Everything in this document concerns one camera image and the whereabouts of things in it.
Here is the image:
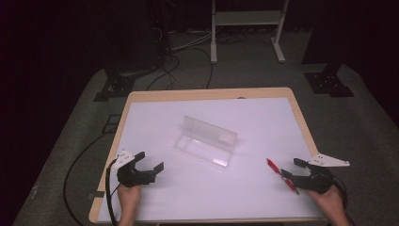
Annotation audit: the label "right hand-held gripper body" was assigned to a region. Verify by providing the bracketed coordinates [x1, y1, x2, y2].
[290, 153, 351, 195]

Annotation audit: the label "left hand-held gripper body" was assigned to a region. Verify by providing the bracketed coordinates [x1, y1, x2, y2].
[110, 149, 157, 188]

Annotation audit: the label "red pen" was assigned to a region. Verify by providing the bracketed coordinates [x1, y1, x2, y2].
[266, 158, 300, 196]

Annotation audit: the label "clear plastic pencil case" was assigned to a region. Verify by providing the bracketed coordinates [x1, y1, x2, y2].
[173, 115, 239, 169]

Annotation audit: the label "person's left hand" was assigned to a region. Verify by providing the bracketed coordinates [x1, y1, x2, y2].
[117, 184, 143, 218]

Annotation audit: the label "person's right hand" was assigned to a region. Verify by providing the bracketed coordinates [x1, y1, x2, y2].
[305, 185, 347, 220]

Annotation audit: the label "white table mat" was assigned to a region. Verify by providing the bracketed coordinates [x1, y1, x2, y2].
[97, 97, 328, 223]

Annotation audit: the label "wooden table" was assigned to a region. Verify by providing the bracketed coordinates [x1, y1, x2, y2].
[88, 87, 328, 224]

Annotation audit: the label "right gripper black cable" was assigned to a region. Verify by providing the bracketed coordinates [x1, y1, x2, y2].
[327, 172, 357, 226]

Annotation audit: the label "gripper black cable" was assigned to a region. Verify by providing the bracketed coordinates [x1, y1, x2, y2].
[327, 172, 357, 226]
[104, 158, 121, 226]

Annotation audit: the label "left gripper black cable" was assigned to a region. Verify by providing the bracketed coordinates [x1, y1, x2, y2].
[104, 158, 121, 226]

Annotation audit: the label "black floor cable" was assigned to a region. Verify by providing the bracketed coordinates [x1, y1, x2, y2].
[62, 133, 109, 226]
[145, 46, 215, 92]

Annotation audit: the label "black stand with base plate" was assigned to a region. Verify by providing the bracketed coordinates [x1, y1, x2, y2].
[92, 0, 159, 103]
[303, 0, 356, 98]

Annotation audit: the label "white floor cables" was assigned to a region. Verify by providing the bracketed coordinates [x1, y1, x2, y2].
[168, 29, 215, 53]

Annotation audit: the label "white metal desk frame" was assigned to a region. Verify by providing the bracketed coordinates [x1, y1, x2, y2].
[210, 0, 290, 65]

